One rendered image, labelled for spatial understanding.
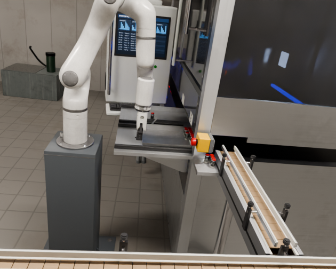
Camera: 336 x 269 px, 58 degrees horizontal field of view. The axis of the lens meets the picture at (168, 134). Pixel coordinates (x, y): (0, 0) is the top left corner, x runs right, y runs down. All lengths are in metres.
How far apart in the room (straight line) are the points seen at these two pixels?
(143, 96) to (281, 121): 0.70
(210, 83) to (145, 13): 0.42
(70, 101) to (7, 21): 4.25
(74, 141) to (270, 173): 1.04
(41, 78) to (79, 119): 3.36
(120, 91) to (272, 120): 1.29
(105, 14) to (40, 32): 4.18
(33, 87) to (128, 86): 2.72
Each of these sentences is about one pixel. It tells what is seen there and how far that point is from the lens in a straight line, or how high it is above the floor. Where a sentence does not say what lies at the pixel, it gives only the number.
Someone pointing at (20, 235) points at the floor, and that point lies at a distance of 2.43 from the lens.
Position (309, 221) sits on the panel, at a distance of 2.04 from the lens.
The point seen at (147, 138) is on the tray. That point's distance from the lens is 1.69.
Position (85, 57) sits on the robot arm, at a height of 1.32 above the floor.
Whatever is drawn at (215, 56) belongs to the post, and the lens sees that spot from 1.40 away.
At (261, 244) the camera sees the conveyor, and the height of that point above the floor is 0.93.
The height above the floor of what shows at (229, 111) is 1.14.
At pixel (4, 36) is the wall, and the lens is 5.76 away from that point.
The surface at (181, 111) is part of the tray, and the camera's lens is 2.15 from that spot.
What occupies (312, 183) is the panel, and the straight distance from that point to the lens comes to 1.88.
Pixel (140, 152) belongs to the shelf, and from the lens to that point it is 1.54.
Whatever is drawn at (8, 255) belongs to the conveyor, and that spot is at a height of 0.95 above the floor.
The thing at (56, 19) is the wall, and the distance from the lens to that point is 5.44.
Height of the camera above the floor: 1.60
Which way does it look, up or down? 24 degrees down
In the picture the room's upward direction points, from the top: 7 degrees clockwise
